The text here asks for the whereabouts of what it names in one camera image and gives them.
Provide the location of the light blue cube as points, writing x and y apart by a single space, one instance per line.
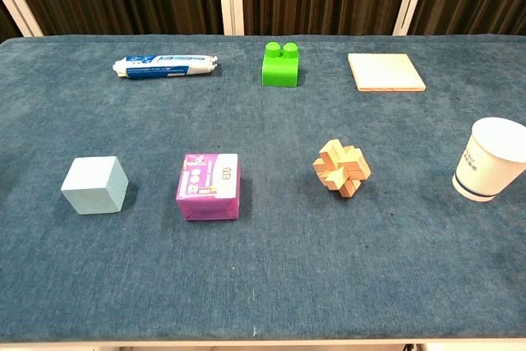
94 186

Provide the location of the blue table cloth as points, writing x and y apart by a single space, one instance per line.
263 252

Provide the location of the purple and white carton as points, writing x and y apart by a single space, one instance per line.
209 186

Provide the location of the green toy building block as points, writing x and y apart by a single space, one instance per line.
280 69

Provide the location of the white paper cup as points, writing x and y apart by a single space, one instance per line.
485 166

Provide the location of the white and blue tube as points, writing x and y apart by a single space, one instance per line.
164 66

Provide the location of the wooden burr puzzle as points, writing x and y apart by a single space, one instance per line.
342 168

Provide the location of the square wooden board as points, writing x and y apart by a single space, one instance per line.
385 71

